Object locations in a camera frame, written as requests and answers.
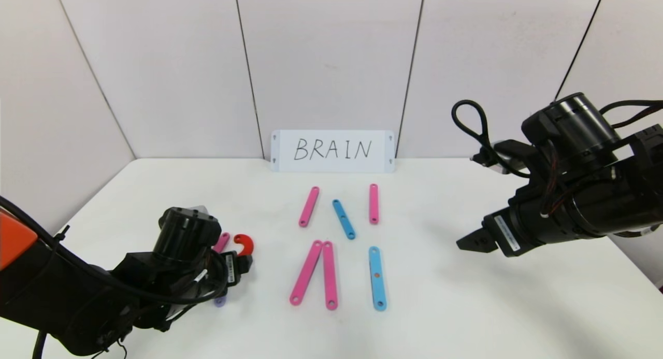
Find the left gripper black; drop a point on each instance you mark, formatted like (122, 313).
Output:
(232, 270)

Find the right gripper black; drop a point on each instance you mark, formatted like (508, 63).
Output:
(505, 235)

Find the long pink plastic bar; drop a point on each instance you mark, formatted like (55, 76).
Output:
(308, 206)
(330, 274)
(306, 272)
(222, 241)

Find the small red plastic arc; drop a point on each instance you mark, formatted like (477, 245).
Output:
(248, 242)

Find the short purple plastic bar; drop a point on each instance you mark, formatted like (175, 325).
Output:
(220, 301)

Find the medium blue plastic bar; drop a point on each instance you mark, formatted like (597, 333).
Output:
(344, 219)

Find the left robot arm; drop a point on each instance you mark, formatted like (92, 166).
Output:
(103, 291)

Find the white BRAIN sign card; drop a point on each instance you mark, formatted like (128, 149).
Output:
(311, 164)

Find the blue bar with orange underside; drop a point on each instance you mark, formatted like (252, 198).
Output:
(378, 289)

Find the short pink plastic bar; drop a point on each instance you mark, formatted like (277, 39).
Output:
(373, 203)

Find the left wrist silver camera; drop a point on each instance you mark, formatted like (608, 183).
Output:
(203, 209)

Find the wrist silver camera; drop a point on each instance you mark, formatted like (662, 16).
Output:
(505, 154)
(203, 209)

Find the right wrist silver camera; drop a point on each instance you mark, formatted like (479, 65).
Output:
(505, 154)

